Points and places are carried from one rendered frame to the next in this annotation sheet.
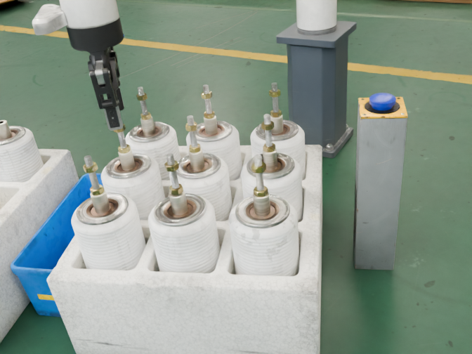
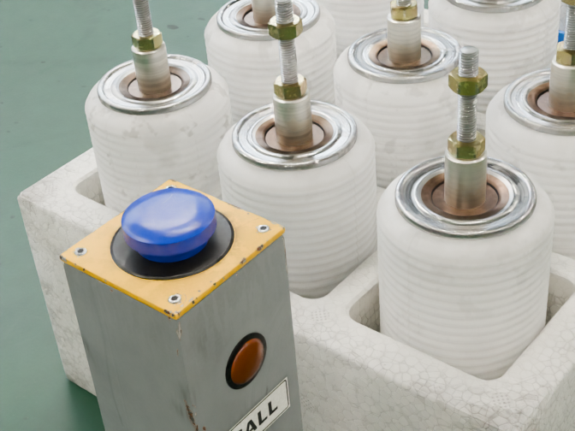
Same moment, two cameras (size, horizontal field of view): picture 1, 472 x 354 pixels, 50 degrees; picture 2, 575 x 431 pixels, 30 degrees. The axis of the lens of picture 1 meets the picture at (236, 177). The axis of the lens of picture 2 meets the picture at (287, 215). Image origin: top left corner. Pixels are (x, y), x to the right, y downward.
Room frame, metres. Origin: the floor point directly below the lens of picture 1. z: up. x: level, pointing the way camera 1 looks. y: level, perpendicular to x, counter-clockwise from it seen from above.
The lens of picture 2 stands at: (0.95, -0.54, 0.59)
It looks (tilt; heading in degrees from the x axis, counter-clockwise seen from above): 36 degrees down; 120
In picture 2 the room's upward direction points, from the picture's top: 5 degrees counter-clockwise
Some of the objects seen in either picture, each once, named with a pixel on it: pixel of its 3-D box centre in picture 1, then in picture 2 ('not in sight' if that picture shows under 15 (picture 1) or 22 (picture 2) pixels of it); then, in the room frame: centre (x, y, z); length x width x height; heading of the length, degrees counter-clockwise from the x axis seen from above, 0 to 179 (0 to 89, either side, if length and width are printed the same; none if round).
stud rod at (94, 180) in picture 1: (93, 179); not in sight; (0.62, 0.20, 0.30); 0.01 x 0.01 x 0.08
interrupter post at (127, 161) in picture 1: (126, 159); not in sight; (0.73, 0.17, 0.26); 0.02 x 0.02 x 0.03
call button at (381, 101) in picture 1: (382, 103); (170, 230); (0.72, -0.24, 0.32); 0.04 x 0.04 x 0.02
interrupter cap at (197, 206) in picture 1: (180, 209); (268, 16); (0.59, 0.08, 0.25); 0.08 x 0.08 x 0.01
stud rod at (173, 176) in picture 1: (173, 178); not in sight; (0.59, 0.08, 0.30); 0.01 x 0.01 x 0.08
